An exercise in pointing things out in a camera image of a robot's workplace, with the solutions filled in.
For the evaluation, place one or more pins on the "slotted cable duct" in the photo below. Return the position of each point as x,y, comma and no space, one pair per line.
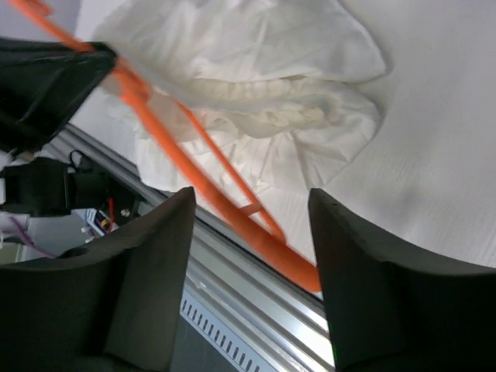
229,345

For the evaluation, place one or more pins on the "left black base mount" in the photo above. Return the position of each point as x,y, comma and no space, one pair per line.
116,201

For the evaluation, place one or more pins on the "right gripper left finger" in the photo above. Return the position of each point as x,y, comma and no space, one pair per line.
108,305

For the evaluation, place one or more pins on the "white cloth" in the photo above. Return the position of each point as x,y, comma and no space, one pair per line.
272,82

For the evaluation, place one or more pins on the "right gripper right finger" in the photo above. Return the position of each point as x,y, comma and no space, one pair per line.
394,306

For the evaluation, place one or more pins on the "orange plastic hanger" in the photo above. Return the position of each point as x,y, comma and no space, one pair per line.
252,222

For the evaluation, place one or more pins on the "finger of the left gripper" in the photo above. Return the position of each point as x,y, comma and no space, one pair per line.
43,84

